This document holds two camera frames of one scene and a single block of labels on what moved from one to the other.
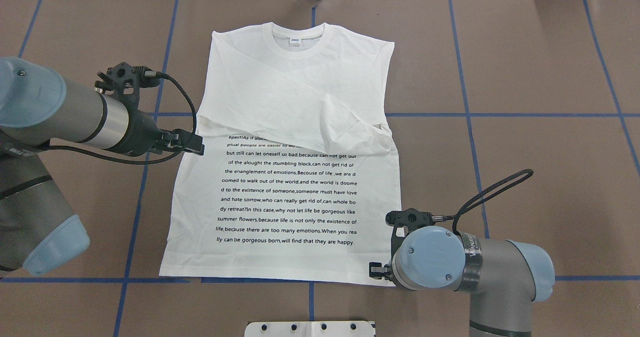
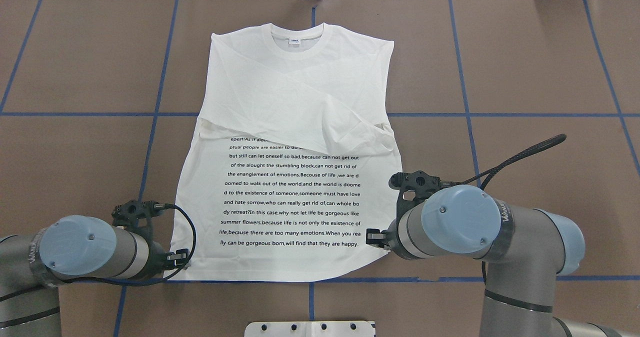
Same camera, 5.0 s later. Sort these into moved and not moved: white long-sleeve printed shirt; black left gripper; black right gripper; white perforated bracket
Moved: black left gripper; black right gripper
Not moved: white long-sleeve printed shirt; white perforated bracket
